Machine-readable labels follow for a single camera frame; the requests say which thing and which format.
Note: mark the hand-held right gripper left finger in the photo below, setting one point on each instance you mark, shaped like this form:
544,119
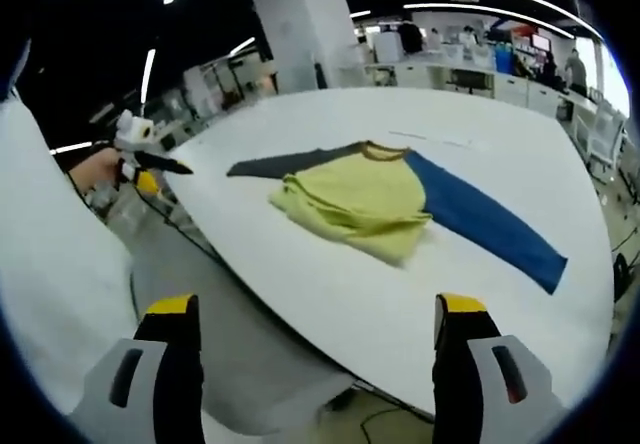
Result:
180,374

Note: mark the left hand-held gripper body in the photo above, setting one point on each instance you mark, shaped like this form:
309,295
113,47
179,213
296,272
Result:
131,136

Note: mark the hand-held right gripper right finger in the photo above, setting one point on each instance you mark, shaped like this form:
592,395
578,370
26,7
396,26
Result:
456,379

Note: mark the yellow blue black garment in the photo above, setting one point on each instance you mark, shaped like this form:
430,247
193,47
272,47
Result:
370,199

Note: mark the person's left hand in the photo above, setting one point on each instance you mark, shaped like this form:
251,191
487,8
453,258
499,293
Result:
97,170

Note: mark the white mesh chair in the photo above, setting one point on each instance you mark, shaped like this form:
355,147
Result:
600,139

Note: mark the white cabinet counter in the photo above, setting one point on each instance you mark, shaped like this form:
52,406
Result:
510,86

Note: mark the black office chair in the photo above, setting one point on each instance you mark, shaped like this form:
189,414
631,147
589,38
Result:
470,81

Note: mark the blue storage bin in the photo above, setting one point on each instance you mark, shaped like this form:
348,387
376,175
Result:
503,59

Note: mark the pink-lit monitor screen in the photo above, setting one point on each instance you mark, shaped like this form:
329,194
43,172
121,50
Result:
539,41

